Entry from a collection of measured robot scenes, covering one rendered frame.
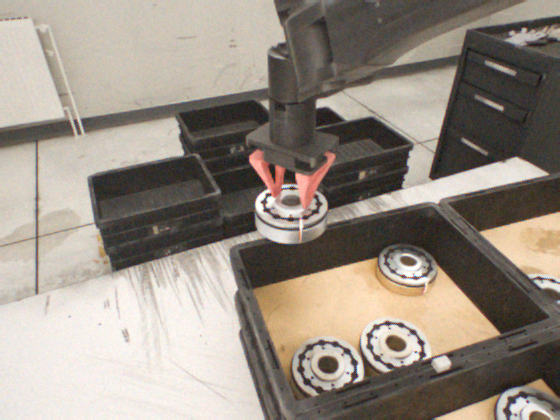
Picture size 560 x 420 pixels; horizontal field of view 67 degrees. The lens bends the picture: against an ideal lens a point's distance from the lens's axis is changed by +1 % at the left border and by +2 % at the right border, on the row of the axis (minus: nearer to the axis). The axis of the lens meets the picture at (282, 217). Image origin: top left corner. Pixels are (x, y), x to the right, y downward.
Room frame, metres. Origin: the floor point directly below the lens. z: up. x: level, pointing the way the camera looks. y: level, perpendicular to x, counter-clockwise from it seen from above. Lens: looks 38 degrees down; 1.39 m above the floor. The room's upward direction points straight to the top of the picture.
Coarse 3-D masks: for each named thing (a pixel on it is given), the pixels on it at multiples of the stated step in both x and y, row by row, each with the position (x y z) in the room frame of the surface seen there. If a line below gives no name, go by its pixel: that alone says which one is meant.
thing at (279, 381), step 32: (352, 224) 0.57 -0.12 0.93; (448, 224) 0.58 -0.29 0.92; (256, 320) 0.36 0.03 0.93; (544, 320) 0.37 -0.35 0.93; (448, 352) 0.31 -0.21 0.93; (480, 352) 0.31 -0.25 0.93; (288, 384) 0.27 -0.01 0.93; (352, 384) 0.27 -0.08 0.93; (384, 384) 0.27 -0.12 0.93; (288, 416) 0.24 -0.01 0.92
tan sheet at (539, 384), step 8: (528, 384) 0.33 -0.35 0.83; (536, 384) 0.33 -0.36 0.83; (544, 384) 0.33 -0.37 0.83; (552, 392) 0.32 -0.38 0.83; (488, 400) 0.31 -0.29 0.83; (464, 408) 0.29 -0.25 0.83; (472, 408) 0.29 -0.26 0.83; (480, 408) 0.29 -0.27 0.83; (488, 408) 0.29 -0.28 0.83; (440, 416) 0.28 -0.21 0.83; (448, 416) 0.28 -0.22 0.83; (456, 416) 0.28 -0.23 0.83; (464, 416) 0.28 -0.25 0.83; (472, 416) 0.28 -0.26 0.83; (480, 416) 0.28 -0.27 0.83; (488, 416) 0.28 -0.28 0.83
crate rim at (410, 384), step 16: (544, 336) 0.34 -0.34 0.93; (496, 352) 0.31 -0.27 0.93; (512, 352) 0.31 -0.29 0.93; (464, 368) 0.29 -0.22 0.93; (400, 384) 0.27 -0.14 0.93; (416, 384) 0.27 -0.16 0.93; (432, 384) 0.27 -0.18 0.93; (352, 400) 0.25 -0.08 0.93; (368, 400) 0.26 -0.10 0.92; (384, 400) 0.25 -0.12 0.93; (304, 416) 0.23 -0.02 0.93; (320, 416) 0.23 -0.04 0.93; (336, 416) 0.23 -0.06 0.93
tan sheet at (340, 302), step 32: (256, 288) 0.51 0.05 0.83; (288, 288) 0.51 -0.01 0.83; (320, 288) 0.51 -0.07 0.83; (352, 288) 0.51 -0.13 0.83; (384, 288) 0.51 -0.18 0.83; (448, 288) 0.51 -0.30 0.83; (288, 320) 0.44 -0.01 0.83; (320, 320) 0.44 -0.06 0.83; (352, 320) 0.44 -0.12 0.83; (416, 320) 0.44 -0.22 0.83; (448, 320) 0.44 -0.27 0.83; (480, 320) 0.44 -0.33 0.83; (288, 352) 0.38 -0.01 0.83
